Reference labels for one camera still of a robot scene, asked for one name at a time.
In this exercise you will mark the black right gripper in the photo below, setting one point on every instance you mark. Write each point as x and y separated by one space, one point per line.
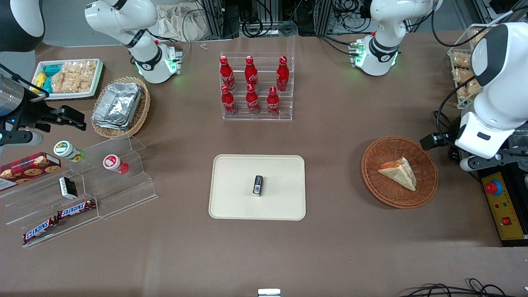
29 112

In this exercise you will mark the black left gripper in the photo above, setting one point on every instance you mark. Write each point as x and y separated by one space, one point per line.
431 141

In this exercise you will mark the triangle sandwich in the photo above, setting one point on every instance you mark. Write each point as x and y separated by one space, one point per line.
400 173

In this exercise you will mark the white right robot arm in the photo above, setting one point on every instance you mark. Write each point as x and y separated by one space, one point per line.
142 49

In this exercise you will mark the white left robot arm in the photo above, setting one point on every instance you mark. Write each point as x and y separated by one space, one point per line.
499 95

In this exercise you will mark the white rectangular snack tray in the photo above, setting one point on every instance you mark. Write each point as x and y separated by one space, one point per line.
97 82

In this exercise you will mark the brown wicker basket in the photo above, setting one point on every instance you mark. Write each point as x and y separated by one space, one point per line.
396 194

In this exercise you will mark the light oval wicker basket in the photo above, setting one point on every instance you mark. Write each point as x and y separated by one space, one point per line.
139 115

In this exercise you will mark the beige plastic tray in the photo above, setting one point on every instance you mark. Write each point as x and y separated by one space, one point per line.
280 187

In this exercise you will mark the clear rice cracker bag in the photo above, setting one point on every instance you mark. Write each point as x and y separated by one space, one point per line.
84 72
64 82

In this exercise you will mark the teal snack packet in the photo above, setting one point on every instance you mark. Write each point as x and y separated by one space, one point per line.
53 69
47 84

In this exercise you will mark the yellow snack packet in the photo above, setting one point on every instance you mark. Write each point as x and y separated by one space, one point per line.
38 81

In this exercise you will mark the stacked aluminium foil containers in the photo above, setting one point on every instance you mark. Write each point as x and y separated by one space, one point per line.
117 105

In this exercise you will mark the bagged bread snack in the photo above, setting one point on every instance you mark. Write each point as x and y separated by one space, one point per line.
470 90
464 76
462 61

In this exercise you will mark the red cookie box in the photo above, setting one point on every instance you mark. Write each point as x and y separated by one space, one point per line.
29 169

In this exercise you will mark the black tissue pack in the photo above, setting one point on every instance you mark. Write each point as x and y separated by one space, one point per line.
258 185
68 187

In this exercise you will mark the brown Snickers bar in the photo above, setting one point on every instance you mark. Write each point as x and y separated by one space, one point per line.
76 209
40 230

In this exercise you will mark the clear acrylic step shelf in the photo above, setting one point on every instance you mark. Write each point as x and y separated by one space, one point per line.
123 194

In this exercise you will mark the yellow emergency stop box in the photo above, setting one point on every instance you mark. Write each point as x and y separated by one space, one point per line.
505 210

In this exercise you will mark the beige cloth bag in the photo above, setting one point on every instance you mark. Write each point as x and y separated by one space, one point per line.
181 22

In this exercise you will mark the red cola bottle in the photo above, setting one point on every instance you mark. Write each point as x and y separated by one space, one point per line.
227 76
251 74
273 103
252 101
228 102
282 76

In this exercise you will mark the clear acrylic bottle rack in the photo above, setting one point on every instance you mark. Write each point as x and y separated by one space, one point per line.
262 76

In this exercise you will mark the small white device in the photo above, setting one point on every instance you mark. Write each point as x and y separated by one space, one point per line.
269 293

